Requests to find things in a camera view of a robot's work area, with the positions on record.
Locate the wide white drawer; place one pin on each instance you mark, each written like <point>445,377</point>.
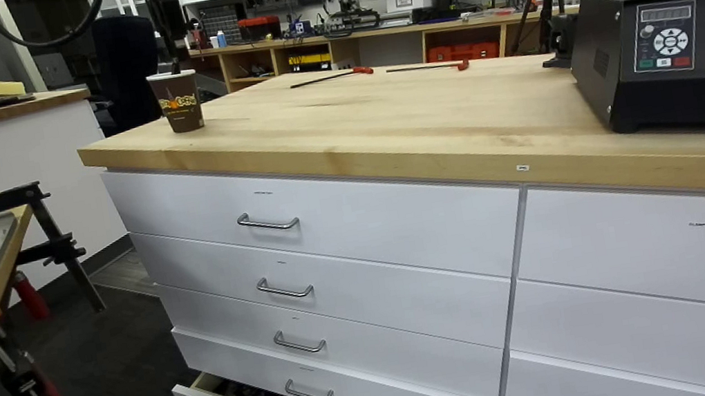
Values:
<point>666,242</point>
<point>659,334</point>
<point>576,388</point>

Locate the black office chair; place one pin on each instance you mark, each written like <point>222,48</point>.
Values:
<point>127,71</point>

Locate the black machine control box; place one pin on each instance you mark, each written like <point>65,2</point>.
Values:
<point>677,79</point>

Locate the brown printed paper cup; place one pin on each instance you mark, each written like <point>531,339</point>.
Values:
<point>178,105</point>

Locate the yellow and black case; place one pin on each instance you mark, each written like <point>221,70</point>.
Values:
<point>310,62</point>

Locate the black marker with red cap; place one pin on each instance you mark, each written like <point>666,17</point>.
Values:
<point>431,66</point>
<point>327,77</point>

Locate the long wooden workbench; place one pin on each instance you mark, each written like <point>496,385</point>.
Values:
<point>384,32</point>

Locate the red and black tool case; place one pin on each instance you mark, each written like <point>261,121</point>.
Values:
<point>259,28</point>

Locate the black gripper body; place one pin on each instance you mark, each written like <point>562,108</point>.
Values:
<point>167,17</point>

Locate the small blue bottle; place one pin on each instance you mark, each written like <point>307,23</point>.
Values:
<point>221,39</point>

